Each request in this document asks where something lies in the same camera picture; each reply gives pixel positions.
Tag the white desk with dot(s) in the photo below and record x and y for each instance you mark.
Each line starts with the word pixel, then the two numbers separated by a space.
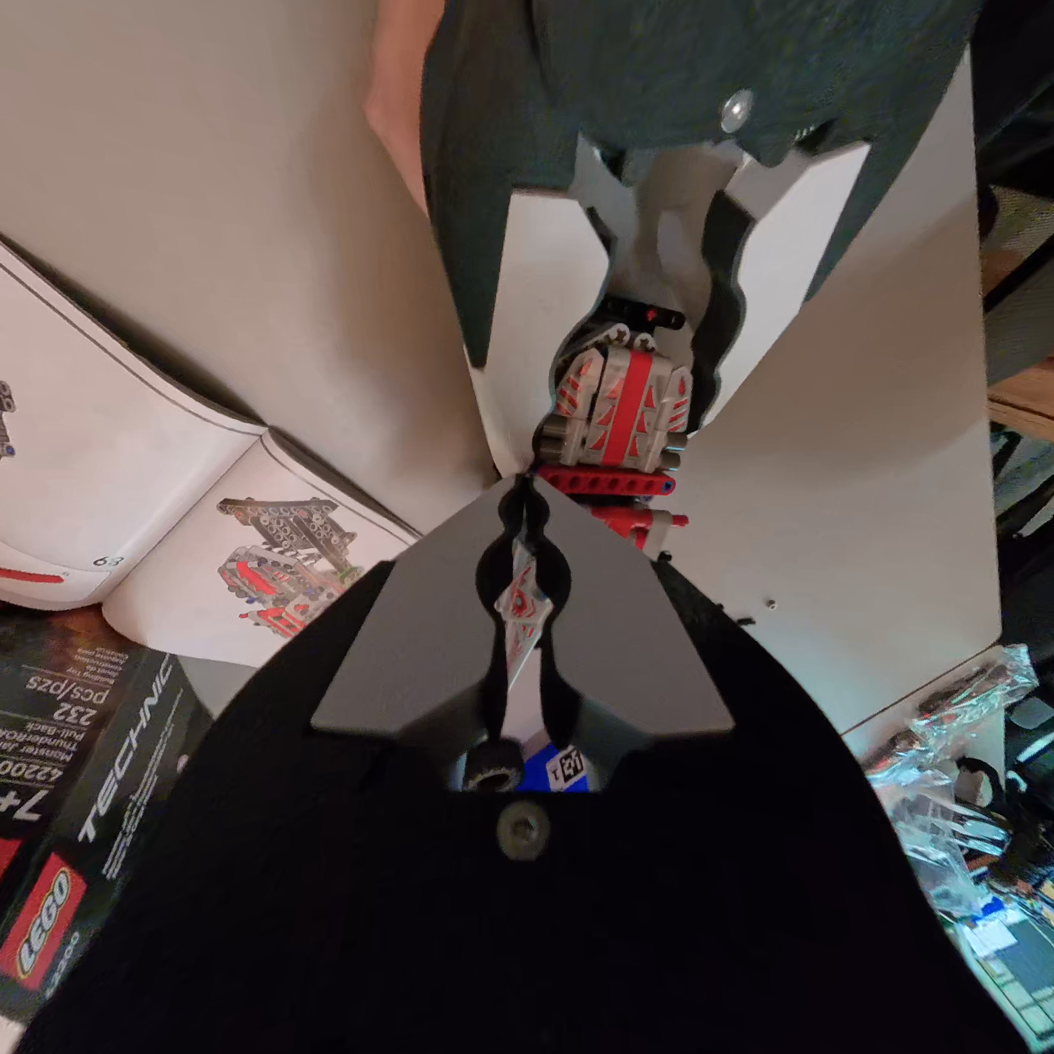
pixel 206 165

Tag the black toy tire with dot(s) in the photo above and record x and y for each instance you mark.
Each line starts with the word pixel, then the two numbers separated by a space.
pixel 494 766

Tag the grey red toy truck model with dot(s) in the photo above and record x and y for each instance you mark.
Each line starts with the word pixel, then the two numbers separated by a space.
pixel 626 403

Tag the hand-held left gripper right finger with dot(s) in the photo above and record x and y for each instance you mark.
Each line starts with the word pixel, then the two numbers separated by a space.
pixel 642 634

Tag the grey red printed panel piece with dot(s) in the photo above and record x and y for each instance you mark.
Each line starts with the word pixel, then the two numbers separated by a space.
pixel 523 605

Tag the black toy set box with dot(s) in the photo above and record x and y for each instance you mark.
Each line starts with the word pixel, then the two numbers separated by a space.
pixel 82 741

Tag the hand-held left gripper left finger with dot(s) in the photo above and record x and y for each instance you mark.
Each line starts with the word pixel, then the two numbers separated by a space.
pixel 412 626

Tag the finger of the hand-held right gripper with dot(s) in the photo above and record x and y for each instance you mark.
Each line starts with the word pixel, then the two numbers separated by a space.
pixel 535 272
pixel 790 230

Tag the clear plastic bags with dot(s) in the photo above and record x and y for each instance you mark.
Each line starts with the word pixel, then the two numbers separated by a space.
pixel 930 741

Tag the building instruction booklet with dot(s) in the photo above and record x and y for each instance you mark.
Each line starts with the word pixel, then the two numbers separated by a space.
pixel 165 461

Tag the wooden board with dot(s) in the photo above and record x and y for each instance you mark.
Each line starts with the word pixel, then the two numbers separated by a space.
pixel 1025 403

